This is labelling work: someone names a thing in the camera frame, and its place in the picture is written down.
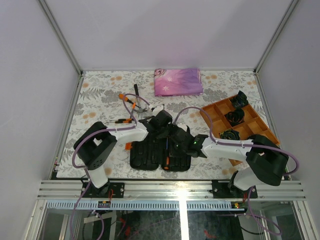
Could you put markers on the black tape roll middle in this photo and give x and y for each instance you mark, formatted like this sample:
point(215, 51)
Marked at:
point(235, 117)

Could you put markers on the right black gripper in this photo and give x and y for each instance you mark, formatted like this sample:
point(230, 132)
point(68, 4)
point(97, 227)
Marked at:
point(173, 146)

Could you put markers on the small precision screwdriver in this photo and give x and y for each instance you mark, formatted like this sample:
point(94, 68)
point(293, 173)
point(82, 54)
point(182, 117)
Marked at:
point(121, 121)

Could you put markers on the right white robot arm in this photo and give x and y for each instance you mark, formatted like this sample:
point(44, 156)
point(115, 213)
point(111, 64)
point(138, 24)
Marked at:
point(266, 161)

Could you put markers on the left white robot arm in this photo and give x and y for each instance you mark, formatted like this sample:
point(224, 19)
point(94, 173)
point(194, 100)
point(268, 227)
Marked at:
point(95, 145)

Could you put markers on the small black handled hammer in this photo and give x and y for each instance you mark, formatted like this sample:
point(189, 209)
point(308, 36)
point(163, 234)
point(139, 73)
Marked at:
point(140, 110)

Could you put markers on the black tape roll far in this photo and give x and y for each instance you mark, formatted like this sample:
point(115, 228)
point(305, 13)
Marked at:
point(240, 100)

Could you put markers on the aluminium front rail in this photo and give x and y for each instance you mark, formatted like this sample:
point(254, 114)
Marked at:
point(162, 195)

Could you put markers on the black tape roll near left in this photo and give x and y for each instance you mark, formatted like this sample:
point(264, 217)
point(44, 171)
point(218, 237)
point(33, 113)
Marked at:
point(230, 134)

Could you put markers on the black tape roll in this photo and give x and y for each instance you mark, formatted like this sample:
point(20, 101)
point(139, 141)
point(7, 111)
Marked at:
point(230, 134)
point(240, 100)
point(235, 117)

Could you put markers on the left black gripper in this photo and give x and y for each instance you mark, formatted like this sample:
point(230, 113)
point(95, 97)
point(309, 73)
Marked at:
point(166, 134)

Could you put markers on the wooden compartment tray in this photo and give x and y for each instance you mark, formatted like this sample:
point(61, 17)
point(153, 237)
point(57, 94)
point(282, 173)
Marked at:
point(252, 125)

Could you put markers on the folded purple cloth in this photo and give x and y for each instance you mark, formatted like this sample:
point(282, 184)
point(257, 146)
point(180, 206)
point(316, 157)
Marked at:
point(177, 82)

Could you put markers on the large black orange screwdriver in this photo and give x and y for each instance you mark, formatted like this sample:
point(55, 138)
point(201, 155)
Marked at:
point(166, 165)

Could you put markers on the black plastic tool case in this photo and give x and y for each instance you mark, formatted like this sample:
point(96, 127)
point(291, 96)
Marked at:
point(149, 154)

